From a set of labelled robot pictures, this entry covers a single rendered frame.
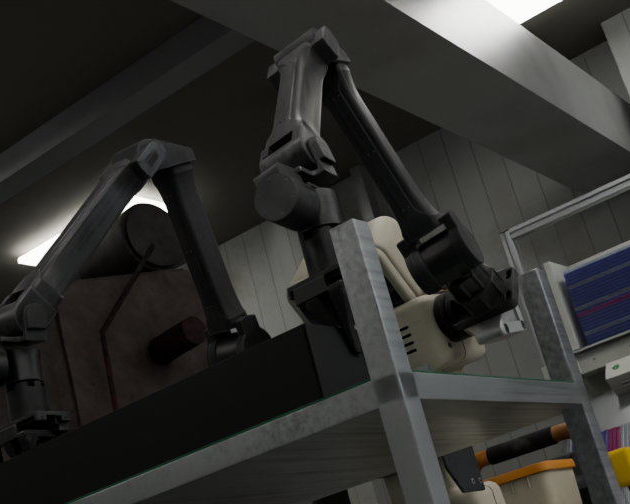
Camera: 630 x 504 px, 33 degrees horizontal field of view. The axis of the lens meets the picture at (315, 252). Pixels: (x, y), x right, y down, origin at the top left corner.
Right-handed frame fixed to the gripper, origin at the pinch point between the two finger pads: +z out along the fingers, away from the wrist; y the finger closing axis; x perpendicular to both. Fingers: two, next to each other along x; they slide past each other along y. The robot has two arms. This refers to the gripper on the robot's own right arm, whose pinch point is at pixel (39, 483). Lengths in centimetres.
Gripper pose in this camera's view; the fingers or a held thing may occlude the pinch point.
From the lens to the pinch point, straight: 160.2
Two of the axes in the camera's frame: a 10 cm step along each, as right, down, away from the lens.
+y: 7.8, -3.8, -5.0
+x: 5.8, 1.4, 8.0
